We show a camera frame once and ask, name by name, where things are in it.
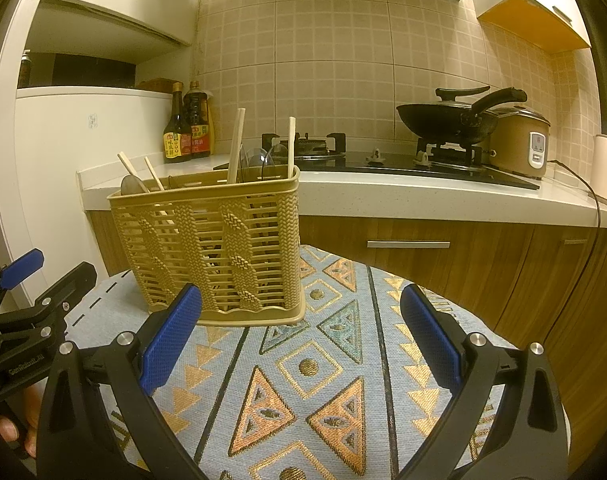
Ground patterned cloth covered stool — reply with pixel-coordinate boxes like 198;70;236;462
58;245;569;480

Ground wooden board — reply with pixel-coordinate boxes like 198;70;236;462
136;77;177;93

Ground clear plastic spoon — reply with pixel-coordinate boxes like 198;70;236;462
261;142;288;181
238;144;264;183

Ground yellow bottle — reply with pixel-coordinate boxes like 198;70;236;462
206;91;217;153

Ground wide dark sauce bottle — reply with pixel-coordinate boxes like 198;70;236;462
184;81;213;159

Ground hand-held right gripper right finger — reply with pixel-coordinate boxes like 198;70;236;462
400;282;571;480

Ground beige plastic utensil basket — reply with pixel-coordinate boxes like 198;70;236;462
107;164;307;327

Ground person's left hand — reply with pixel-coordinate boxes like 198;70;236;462
0;385;42;461

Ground black power cable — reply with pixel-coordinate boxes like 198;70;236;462
536;159;604;346

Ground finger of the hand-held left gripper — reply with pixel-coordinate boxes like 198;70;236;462
0;261;98;347
0;248;45;306

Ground white wall cabinet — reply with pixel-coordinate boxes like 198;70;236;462
26;0;204;46

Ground black burner grate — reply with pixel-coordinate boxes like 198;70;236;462
262;131;347;161
416;136;489;166

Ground black wok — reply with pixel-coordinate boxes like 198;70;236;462
396;86;528;145

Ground black glass gas stove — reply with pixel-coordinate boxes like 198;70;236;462
212;132;541;191

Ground black wok lid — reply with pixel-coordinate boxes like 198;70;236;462
436;85;491;107

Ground beige rice cooker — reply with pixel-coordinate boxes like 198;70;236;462
488;105;551;181

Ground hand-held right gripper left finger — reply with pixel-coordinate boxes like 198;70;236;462
36;282;204;480

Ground slim dark soy sauce bottle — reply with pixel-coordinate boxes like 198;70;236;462
164;81;193;163

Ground metal spoon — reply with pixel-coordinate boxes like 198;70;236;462
120;174;147;196

